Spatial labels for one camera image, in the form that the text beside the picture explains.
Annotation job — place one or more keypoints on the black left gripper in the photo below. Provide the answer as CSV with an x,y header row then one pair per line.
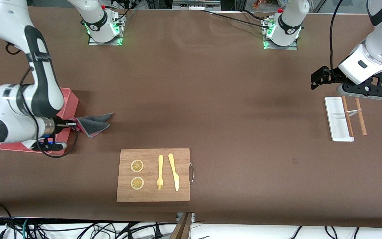
x,y
332,75

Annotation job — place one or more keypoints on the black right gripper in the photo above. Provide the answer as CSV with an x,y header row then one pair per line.
x,y
58,123

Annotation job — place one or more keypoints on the pink and grey microfibre cloth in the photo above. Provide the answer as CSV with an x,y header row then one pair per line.
x,y
95,124

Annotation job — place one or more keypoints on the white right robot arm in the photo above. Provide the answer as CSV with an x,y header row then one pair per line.
x,y
5,13

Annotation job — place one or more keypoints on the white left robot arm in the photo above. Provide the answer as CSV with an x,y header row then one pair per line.
x,y
376,43

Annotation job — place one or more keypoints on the pink plastic bin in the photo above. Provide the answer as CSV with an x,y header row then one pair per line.
x,y
71,103

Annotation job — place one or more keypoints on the wooden rack rod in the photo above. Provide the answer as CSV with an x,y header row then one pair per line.
x,y
347,114
361,118

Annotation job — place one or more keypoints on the white rectangular rack tray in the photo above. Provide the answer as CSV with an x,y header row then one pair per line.
x,y
335,119

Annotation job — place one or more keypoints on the toy lemon slice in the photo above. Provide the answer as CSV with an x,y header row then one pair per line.
x,y
137,166
137,183

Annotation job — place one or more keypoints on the yellow wooden fork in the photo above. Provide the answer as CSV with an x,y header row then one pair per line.
x,y
160,166

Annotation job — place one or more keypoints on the bamboo cutting board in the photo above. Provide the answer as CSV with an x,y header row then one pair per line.
x,y
153,196

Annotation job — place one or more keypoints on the yellow wooden knife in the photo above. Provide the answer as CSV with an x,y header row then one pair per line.
x,y
175,179

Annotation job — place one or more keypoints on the grey power strip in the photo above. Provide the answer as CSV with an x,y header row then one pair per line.
x,y
196,5

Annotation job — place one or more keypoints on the wooden plank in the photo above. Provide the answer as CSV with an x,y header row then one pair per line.
x,y
181,229

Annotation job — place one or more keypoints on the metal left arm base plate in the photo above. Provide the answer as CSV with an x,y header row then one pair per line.
x,y
267,44

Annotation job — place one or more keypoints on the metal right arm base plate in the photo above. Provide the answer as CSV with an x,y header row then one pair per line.
x,y
119,33

